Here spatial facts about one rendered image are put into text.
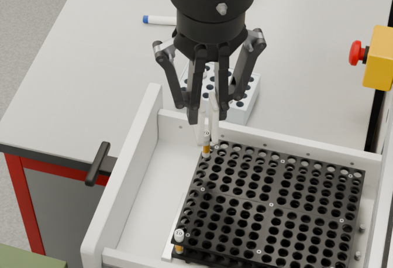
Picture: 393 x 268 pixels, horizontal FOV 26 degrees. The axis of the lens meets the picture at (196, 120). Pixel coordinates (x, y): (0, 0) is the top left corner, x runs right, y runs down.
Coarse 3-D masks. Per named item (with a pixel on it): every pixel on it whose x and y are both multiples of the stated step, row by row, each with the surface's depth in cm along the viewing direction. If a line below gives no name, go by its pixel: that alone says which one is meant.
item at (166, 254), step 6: (180, 204) 117; (180, 210) 117; (174, 222) 115; (174, 228) 115; (360, 228) 115; (168, 240) 114; (168, 246) 113; (168, 252) 112; (162, 258) 112; (168, 258) 112; (354, 258) 113
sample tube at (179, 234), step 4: (176, 232) 107; (180, 232) 107; (176, 236) 107; (180, 236) 107; (176, 240) 107; (180, 240) 107; (176, 248) 109; (180, 248) 109; (176, 252) 110; (180, 252) 110
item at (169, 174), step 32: (160, 128) 124; (192, 128) 122; (224, 128) 120; (160, 160) 124; (192, 160) 124; (288, 160) 122; (320, 160) 120; (352, 160) 118; (160, 192) 120; (128, 224) 117; (160, 224) 117; (128, 256) 107; (160, 256) 113; (352, 256) 113
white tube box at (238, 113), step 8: (208, 64) 142; (184, 72) 141; (208, 72) 141; (232, 72) 141; (184, 80) 140; (208, 80) 139; (256, 80) 139; (184, 88) 139; (208, 88) 140; (248, 88) 140; (256, 88) 139; (208, 96) 138; (248, 96) 137; (256, 96) 141; (208, 104) 137; (232, 104) 136; (240, 104) 137; (248, 104) 136; (232, 112) 136; (240, 112) 136; (248, 112) 137; (224, 120) 138; (232, 120) 138; (240, 120) 137
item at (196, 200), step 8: (216, 144) 118; (200, 160) 116; (200, 168) 115; (208, 168) 115; (192, 184) 113; (192, 192) 113; (200, 192) 112; (192, 200) 112; (184, 208) 111; (192, 208) 111; (184, 216) 110; (192, 216) 110; (176, 224) 109; (184, 224) 109; (184, 240) 108
